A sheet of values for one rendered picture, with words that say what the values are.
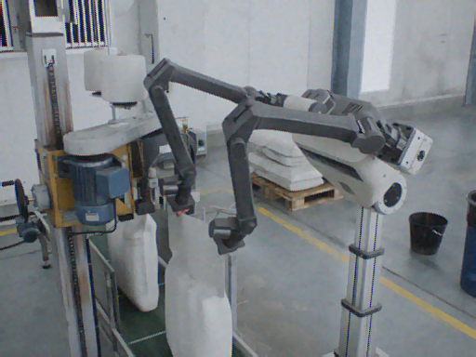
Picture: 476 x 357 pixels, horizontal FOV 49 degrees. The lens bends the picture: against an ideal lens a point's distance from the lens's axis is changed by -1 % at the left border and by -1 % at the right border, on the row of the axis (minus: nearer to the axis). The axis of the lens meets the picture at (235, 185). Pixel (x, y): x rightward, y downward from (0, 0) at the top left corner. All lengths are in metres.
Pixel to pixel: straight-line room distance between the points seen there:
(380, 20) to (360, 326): 6.78
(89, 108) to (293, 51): 3.50
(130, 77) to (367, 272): 1.16
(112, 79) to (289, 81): 5.80
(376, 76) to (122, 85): 7.02
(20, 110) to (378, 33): 5.60
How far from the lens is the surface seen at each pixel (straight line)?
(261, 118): 1.36
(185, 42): 6.02
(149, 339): 2.59
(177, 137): 1.94
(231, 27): 6.99
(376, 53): 8.63
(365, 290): 2.20
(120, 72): 1.91
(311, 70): 7.81
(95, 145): 1.90
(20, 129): 4.87
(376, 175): 1.79
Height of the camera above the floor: 1.88
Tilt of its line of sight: 20 degrees down
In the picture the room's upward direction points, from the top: straight up
